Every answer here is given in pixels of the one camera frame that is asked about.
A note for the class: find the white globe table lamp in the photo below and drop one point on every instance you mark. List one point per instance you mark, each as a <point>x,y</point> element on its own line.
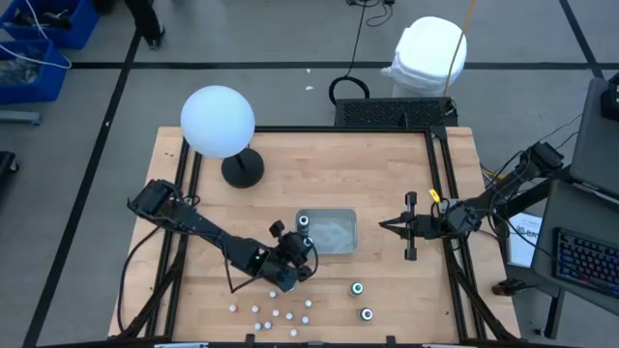
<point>217,121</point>

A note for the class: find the white paper sheet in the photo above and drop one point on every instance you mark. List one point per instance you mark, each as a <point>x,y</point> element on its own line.
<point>522,241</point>

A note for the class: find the grey computer monitor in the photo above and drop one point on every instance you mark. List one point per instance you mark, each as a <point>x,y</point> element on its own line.
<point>599,140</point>

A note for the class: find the blue plastic storage bin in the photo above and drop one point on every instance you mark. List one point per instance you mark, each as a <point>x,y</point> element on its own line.
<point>72,29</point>
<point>43,87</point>

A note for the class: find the black device box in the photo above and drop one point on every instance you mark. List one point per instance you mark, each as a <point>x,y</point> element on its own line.
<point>611,99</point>

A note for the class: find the person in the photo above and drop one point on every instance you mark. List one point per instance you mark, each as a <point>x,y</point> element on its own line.
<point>145,19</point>

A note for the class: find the large green food coloring bottle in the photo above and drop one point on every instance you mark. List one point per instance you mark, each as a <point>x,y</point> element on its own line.
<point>356,289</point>

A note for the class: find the white bagged trash bin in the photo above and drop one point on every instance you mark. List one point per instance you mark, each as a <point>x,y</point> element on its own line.
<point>425,53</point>

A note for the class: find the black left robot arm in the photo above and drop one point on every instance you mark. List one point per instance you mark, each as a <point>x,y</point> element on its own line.
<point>208,227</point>

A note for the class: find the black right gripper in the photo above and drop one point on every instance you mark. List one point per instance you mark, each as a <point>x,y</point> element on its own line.
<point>428,226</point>

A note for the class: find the black perforated computer case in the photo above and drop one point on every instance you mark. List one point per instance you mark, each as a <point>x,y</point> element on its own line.
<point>387,112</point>

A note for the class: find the grey desk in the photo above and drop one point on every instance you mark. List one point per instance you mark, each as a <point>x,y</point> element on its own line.
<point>570,212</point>

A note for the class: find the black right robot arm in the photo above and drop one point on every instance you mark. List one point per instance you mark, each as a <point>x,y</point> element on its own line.
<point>503,191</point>

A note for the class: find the large blue food coloring bottle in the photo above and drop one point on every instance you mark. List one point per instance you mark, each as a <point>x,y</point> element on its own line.
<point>308,240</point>

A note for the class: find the black desk foot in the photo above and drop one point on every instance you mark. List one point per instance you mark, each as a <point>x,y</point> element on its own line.
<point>505,288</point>

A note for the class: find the black backlit keyboard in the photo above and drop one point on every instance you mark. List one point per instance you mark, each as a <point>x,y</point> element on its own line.
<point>585,261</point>

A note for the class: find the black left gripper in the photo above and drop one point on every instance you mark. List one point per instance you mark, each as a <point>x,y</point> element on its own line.
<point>292,246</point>

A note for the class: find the large black-tipped food coloring bottle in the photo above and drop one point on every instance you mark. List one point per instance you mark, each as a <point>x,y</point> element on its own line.
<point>303,221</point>

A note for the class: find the black table clamp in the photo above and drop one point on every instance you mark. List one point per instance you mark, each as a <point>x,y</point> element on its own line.
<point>249,339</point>
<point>391,340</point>

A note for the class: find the black aluminium table frame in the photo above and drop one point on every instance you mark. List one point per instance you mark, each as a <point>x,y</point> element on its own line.
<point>314,129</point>

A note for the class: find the grey plastic bin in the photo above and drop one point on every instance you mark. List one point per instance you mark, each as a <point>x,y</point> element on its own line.
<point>338,232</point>

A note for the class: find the grey metal bar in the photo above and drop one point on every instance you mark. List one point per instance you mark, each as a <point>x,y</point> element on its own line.
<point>19,117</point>

